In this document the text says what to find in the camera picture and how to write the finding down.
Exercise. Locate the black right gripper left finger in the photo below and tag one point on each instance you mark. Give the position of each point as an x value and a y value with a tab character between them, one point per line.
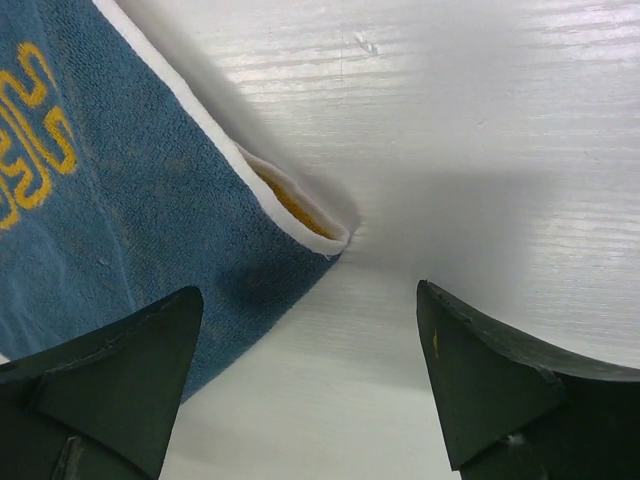
103	405

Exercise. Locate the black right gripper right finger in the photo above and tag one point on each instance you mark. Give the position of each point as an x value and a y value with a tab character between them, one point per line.
512	406

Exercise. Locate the yellow tiger towel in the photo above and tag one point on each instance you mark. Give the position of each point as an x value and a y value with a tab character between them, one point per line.
118	188

